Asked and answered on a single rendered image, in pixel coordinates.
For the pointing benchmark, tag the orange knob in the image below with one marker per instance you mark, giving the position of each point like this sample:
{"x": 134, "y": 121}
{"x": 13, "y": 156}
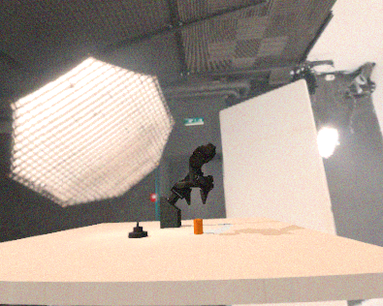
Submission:
{"x": 198, "y": 227}

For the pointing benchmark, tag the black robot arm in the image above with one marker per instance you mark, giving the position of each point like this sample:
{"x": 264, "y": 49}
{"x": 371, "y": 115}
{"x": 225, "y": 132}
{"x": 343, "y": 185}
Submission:
{"x": 203, "y": 154}

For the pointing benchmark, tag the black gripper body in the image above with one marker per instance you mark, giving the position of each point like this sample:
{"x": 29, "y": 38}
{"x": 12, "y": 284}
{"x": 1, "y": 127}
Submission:
{"x": 189, "y": 184}

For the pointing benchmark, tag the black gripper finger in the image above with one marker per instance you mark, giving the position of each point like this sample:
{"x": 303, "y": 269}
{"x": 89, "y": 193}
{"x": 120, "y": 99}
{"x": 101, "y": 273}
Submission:
{"x": 186, "y": 194}
{"x": 204, "y": 193}

